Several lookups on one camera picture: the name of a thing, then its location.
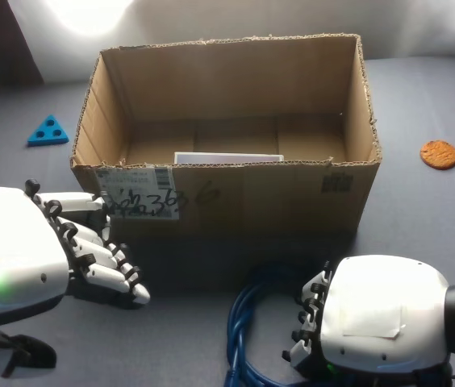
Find blue triangle block with holes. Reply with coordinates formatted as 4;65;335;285
25;114;69;148

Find orange round cookie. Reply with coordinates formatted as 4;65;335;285
420;139;455;172

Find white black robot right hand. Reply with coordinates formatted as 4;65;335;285
282;254;453;384

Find open brown cardboard box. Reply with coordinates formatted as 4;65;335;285
69;33;384;293

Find maroon small box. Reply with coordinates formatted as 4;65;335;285
173;151;285;165

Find blue cable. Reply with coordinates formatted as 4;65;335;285
226;264;333;387

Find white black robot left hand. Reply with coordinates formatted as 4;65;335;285
0;179;152;381

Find grey table cloth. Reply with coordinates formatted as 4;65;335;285
0;56;455;387

